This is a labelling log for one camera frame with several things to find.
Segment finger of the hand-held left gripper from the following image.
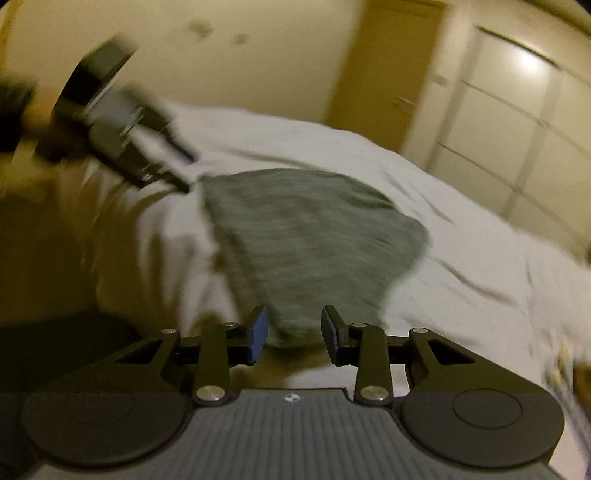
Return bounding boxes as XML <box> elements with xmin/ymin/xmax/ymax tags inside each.
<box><xmin>131</xmin><ymin>88</ymin><xmax>200</xmax><ymax>163</ymax></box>
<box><xmin>117</xmin><ymin>150</ymin><xmax>194</xmax><ymax>195</ymax></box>

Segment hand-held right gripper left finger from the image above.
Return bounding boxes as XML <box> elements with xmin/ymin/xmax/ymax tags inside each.
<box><xmin>113</xmin><ymin>306</ymin><xmax>269</xmax><ymax>407</ymax></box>

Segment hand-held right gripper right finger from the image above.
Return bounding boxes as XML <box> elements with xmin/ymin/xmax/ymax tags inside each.
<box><xmin>322</xmin><ymin>305</ymin><xmax>481</xmax><ymax>407</ymax></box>

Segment grey garment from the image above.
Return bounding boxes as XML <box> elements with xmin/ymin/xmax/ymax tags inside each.
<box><xmin>198</xmin><ymin>168</ymin><xmax>431</xmax><ymax>348</ymax></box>

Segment person's left hand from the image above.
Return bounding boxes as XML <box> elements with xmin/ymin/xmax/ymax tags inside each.
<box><xmin>23</xmin><ymin>95</ymin><xmax>65</xmax><ymax>160</ymax></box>

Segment bed with white sheet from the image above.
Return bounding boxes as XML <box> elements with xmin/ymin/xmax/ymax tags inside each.
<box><xmin>53</xmin><ymin>100</ymin><xmax>591</xmax><ymax>462</ymax></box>

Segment wooden door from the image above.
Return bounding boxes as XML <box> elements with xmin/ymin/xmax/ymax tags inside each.
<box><xmin>324</xmin><ymin>0</ymin><xmax>448</xmax><ymax>151</ymax></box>

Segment yellow and brown object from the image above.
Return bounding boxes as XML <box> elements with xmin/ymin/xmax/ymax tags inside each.
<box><xmin>546</xmin><ymin>340</ymin><xmax>591</xmax><ymax>389</ymax></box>

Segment cream wardrobe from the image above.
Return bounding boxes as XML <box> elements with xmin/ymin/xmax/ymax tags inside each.
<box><xmin>401</xmin><ymin>7</ymin><xmax>591</xmax><ymax>261</ymax></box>

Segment wall socket plate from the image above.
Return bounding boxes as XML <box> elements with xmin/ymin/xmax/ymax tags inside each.
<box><xmin>185</xmin><ymin>17</ymin><xmax>214</xmax><ymax>38</ymax></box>

